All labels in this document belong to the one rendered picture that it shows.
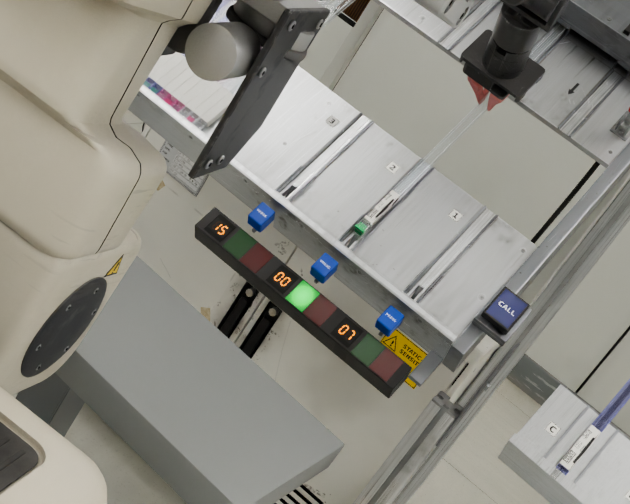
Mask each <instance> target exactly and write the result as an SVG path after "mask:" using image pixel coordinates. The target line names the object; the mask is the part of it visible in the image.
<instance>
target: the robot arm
mask: <svg viewBox="0 0 630 504"><path fill-rule="evenodd" d="M500 1H502V2H503V5H502V8H501V11H500V13H499V16H498V18H497V21H496V24H495V26H494V29H493V31H491V30H489V29H487V30H485V31H484V32H483V33H482V34H481V35H480V36H479V37H478V38H477V39H476V40H475V41H474V42H473V43H471V44H470V45H469V46H468V47H467V48H466V49H465V50H464V51H463V52H462V54H461V56H460V59H459V61H460V62H463V61H465V62H466V63H465V64H464V67H463V72H464V73H465V74H466V75H467V76H468V77H467V79H468V81H469V83H470V85H471V87H472V89H473V91H474V93H475V95H476V98H477V102H478V103H479V102H480V101H481V100H482V99H483V98H484V97H485V96H486V95H487V94H488V93H489V92H490V94H489V100H488V105H487V110H488V111H490V110H491V109H492V108H493V107H494V106H495V105H496V104H499V103H501V102H503V101H504V100H505V99H506V98H507V97H508V96H509V95H512V96H513V97H514V98H515V102H519V101H520V100H521V99H522V98H523V97H524V96H525V95H526V92H527V91H528V90H529V89H530V88H531V87H532V86H533V85H534V84H535V83H536V84H537V83H538V82H539V81H540V80H541V79H542V77H543V75H544V73H545V69H544V68H543V67H542V66H540V65H539V64H538V63H536V62H535V61H533V60H532V59H531V58H529V55H530V53H531V51H532V49H533V46H534V44H535V42H536V39H537V37H538V35H539V33H540V30H541V29H543V30H544V31H546V32H548V31H549V30H550V29H551V27H552V26H553V25H554V24H555V22H556V21H557V20H558V19H559V17H561V15H562V13H563V11H564V10H565V8H566V6H567V5H568V3H569V1H570V0H500ZM483 87H484V90H483Z"/></svg>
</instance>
